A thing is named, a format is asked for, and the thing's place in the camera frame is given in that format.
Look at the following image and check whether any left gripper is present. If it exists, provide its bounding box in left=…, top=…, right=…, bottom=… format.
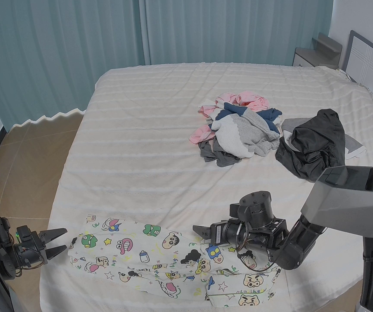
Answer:
left=13, top=227, right=68, bottom=268

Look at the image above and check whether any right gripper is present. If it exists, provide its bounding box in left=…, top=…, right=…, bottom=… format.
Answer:
left=192, top=221, right=247, bottom=250

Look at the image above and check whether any white printed pyjama top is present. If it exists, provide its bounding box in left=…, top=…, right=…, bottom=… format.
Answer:
left=67, top=214, right=284, bottom=308

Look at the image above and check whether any pile of clothes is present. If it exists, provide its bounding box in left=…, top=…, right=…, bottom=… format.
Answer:
left=189, top=91, right=283, bottom=167

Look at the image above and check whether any bed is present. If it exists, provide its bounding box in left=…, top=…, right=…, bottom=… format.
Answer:
left=39, top=29, right=373, bottom=312

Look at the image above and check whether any black garment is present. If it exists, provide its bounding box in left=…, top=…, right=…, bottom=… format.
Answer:
left=275, top=109, right=346, bottom=183

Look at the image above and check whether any grey garment with white trim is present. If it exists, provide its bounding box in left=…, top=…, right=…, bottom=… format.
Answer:
left=281, top=117, right=367, bottom=160

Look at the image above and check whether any blue-green curtain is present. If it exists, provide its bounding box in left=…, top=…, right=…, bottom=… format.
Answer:
left=0, top=0, right=146, bottom=132
left=138, top=0, right=335, bottom=67

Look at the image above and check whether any grey bedside table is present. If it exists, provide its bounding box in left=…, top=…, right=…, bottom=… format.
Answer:
left=292, top=32, right=343, bottom=69

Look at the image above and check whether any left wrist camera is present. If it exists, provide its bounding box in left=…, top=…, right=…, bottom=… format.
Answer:
left=15, top=225, right=34, bottom=245

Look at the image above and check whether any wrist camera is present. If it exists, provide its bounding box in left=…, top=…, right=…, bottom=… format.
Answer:
left=15, top=225, right=34, bottom=245
left=229, top=202, right=243, bottom=221

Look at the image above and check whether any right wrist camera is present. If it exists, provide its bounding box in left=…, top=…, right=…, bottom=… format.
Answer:
left=229, top=202, right=243, bottom=221

